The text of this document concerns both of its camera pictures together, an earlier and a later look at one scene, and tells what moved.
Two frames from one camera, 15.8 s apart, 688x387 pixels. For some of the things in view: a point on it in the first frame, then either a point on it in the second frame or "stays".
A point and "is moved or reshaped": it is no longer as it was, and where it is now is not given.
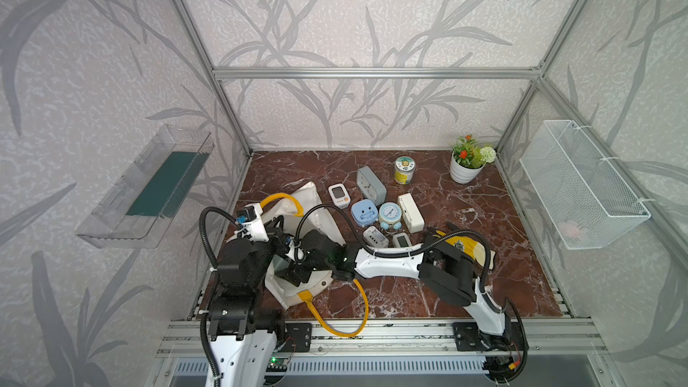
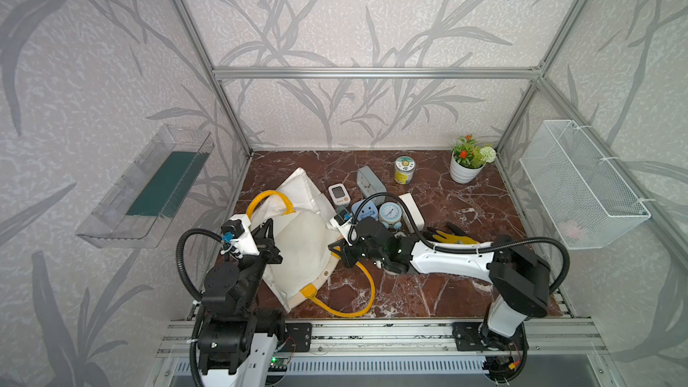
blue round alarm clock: [390, 214] stays
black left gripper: [276, 234] → [266, 248]
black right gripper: [290, 273] → [340, 248]
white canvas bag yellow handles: [285, 221] is moved or reshaped
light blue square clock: [365, 211] stays
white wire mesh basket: [589, 202] stays
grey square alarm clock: [370, 185] stays
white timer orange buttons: [339, 194] stays
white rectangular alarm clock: [410, 214] stays
